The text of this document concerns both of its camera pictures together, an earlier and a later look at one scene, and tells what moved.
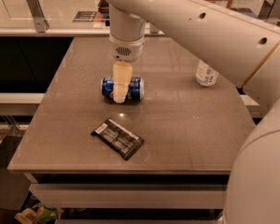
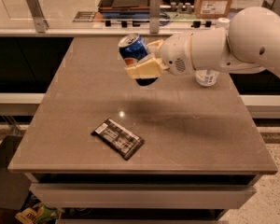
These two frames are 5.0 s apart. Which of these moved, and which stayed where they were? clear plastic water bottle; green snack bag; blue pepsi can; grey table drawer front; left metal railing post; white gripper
Moved: white gripper; blue pepsi can
Stayed: left metal railing post; green snack bag; grey table drawer front; clear plastic water bottle
